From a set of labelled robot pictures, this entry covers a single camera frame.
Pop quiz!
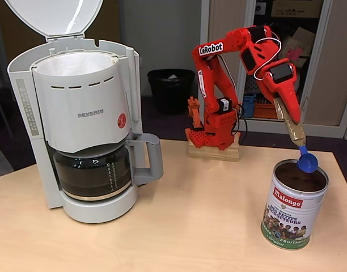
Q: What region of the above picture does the blue scoop with cardboard handle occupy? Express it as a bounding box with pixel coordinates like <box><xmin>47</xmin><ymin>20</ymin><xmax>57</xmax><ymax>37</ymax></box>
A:
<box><xmin>273</xmin><ymin>96</ymin><xmax>319</xmax><ymax>173</ymax></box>

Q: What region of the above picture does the Malongo coffee tin can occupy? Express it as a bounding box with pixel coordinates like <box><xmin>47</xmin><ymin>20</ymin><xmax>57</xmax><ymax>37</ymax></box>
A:
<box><xmin>260</xmin><ymin>159</ymin><xmax>329</xmax><ymax>250</ymax></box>

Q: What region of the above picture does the white drip coffee maker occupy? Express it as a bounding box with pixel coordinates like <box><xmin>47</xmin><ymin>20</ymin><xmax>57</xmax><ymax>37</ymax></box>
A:
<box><xmin>3</xmin><ymin>0</ymin><xmax>142</xmax><ymax>224</ymax></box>

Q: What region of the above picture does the grey perforated basket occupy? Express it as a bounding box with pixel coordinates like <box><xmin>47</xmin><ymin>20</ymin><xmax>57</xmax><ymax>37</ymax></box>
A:
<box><xmin>245</xmin><ymin>74</ymin><xmax>261</xmax><ymax>95</ymax></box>

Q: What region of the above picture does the orange plastic crate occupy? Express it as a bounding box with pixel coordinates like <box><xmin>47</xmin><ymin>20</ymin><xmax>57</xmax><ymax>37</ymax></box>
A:
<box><xmin>254</xmin><ymin>103</ymin><xmax>277</xmax><ymax>121</ymax></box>

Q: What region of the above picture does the small blue plastic crate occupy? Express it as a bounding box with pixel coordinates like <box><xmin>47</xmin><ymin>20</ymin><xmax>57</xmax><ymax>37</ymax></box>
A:
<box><xmin>243</xmin><ymin>95</ymin><xmax>256</xmax><ymax>118</ymax></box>

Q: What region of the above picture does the grey cabinet with beige doors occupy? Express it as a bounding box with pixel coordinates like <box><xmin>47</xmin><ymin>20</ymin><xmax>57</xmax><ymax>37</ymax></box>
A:
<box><xmin>200</xmin><ymin>0</ymin><xmax>347</xmax><ymax>139</ymax></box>

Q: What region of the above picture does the cardboard box with pink sticker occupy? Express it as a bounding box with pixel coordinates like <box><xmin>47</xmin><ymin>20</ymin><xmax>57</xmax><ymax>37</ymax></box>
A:
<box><xmin>281</xmin><ymin>27</ymin><xmax>316</xmax><ymax>68</ymax></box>

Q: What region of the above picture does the brown cardboard box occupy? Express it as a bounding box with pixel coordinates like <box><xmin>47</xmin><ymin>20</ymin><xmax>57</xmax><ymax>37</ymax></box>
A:
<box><xmin>271</xmin><ymin>0</ymin><xmax>324</xmax><ymax>18</ymax></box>

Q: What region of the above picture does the orange table clamp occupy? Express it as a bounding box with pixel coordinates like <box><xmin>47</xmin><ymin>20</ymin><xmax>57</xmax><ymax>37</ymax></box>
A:
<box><xmin>187</xmin><ymin>96</ymin><xmax>204</xmax><ymax>131</ymax></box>

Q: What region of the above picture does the light wooden base block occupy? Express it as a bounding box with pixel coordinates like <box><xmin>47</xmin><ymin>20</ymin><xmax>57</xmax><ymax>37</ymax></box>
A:
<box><xmin>188</xmin><ymin>131</ymin><xmax>240</xmax><ymax>162</ymax></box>

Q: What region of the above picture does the black waste bin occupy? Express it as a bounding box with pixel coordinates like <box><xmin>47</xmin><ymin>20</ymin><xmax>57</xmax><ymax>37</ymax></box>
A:
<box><xmin>147</xmin><ymin>69</ymin><xmax>196</xmax><ymax>116</ymax></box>

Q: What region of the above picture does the white servo cable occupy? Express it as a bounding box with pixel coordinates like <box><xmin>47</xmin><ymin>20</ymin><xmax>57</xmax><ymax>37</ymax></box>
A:
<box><xmin>252</xmin><ymin>31</ymin><xmax>283</xmax><ymax>82</ymax></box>

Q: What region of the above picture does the black power cable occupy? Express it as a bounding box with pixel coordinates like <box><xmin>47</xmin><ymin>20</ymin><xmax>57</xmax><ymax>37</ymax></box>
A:
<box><xmin>235</xmin><ymin>103</ymin><xmax>248</xmax><ymax>146</ymax></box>

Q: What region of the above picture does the glass carafe with grey handle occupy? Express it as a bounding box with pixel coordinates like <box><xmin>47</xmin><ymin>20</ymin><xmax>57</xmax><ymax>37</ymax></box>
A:
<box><xmin>52</xmin><ymin>133</ymin><xmax>164</xmax><ymax>202</ymax></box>

